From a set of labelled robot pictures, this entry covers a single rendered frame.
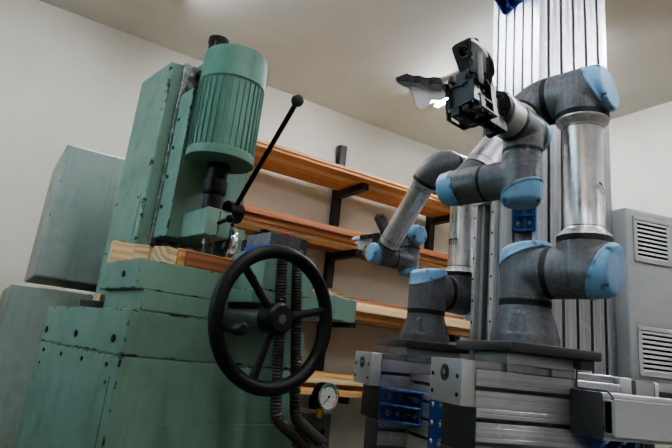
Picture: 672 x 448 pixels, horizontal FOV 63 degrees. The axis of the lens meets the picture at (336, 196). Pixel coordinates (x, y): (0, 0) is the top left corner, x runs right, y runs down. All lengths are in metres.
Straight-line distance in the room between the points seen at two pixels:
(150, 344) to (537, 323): 0.81
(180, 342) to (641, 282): 1.20
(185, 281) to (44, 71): 2.88
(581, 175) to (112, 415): 1.07
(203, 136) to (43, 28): 2.73
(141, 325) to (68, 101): 2.85
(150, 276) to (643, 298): 1.25
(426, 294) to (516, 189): 0.74
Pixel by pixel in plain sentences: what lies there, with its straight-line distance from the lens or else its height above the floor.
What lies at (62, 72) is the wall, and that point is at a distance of 3.97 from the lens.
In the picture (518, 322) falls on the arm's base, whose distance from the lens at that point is 1.30.
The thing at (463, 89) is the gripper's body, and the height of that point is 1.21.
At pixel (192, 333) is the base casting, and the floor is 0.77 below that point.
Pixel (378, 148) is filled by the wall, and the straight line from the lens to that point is 4.83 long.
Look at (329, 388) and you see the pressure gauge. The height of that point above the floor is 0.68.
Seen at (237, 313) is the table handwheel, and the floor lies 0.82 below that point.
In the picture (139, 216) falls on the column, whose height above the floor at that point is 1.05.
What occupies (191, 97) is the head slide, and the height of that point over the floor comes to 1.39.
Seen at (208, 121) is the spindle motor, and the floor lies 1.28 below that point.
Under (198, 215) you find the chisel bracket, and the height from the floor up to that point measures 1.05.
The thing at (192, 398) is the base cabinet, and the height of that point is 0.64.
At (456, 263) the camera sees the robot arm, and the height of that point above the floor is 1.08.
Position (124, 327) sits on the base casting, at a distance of 1.17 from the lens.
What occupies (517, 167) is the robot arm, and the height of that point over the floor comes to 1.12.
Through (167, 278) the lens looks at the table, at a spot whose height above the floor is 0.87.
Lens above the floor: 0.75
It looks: 16 degrees up
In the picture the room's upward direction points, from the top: 6 degrees clockwise
